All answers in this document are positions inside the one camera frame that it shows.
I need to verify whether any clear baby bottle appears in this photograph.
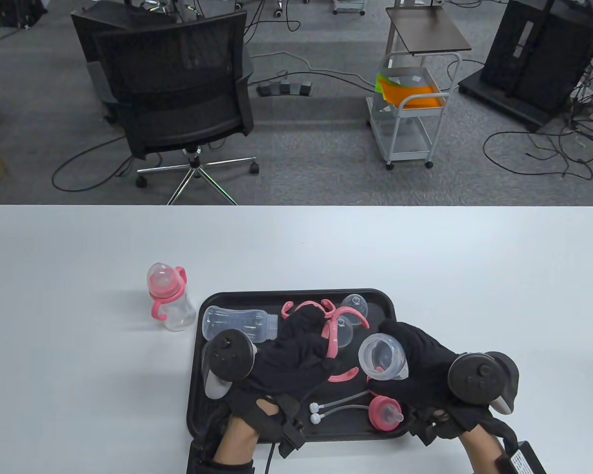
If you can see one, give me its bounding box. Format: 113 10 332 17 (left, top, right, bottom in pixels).
147 263 197 332
358 333 408 382
203 306 279 344

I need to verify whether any black bag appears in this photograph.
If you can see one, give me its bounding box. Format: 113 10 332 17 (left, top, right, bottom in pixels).
0 0 48 31

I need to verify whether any person's right forearm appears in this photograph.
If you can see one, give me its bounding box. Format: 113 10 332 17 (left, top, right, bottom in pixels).
460 427 505 474

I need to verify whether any person's right hand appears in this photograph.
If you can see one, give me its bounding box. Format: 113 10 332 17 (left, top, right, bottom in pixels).
366 320 518 445

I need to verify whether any orange folder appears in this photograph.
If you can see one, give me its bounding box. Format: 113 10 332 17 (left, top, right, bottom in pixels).
380 79 446 110

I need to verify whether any person's left hand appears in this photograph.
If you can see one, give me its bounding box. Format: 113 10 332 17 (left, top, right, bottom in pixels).
227 309 337 430

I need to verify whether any black floor cable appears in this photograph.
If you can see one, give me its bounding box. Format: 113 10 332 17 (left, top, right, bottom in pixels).
483 129 593 181
52 134 139 193

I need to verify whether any person's left forearm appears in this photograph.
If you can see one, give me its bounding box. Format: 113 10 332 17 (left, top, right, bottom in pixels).
212 402 260 465

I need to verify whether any black plastic tray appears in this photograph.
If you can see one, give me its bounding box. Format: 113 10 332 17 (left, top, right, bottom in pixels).
187 289 412 442

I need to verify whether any grey floor cable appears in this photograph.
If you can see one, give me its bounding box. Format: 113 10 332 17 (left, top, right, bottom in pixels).
250 52 376 94

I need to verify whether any black cabinet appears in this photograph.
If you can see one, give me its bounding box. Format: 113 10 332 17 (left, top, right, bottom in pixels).
480 0 593 113

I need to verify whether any black grey hand controller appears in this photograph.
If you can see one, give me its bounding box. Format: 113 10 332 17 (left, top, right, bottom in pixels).
201 329 257 400
447 351 520 415

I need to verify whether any brown top side table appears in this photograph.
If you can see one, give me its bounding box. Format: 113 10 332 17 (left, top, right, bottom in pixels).
384 5 473 70

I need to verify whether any black wrist box white label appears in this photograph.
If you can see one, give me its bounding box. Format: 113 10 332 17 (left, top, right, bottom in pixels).
497 441 548 474

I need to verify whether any bundle of black cables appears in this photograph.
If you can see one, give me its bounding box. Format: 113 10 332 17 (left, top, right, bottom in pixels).
563 49 593 163

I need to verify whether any black base platform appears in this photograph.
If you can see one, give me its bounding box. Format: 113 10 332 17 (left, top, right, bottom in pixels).
457 68 581 133

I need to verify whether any black mesh office chair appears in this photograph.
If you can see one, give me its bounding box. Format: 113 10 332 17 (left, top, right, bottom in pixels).
93 11 260 205

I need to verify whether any pink handle ring component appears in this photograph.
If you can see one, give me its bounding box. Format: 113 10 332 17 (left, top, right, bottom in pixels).
320 306 371 384
151 267 187 320
281 299 336 319

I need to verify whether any clear dome cap component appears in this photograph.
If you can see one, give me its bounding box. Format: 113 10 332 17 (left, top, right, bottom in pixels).
340 293 370 319
334 316 355 347
147 263 178 297

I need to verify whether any white rolling cart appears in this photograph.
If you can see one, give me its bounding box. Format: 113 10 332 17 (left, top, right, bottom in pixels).
366 52 463 171

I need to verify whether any black wrist brace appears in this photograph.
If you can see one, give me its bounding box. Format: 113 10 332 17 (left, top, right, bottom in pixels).
187 415 255 474

